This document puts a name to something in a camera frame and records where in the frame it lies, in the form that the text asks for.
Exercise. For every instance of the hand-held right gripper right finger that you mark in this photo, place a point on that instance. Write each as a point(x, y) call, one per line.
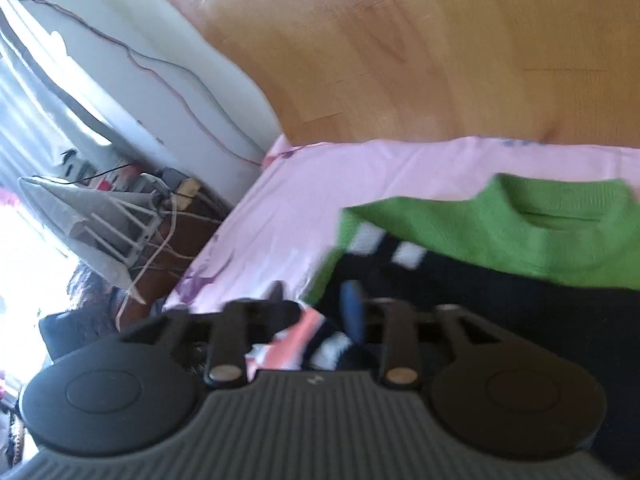
point(352, 310)

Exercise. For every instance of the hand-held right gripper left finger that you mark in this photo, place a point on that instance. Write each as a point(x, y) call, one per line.
point(265, 316)

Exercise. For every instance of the green and navy knit sweater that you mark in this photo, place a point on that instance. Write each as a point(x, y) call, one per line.
point(450, 225)

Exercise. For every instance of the brown wooden cabinet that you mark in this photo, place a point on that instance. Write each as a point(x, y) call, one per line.
point(192, 240)

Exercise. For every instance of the pink floral bed sheet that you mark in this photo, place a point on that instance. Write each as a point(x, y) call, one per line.
point(300, 200)

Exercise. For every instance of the black bag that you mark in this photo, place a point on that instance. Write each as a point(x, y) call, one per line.
point(70, 335)

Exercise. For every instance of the white drying rack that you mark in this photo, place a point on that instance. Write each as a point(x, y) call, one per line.
point(60, 205)

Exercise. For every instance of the grey window frame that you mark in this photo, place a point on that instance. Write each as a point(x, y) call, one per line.
point(55, 85)

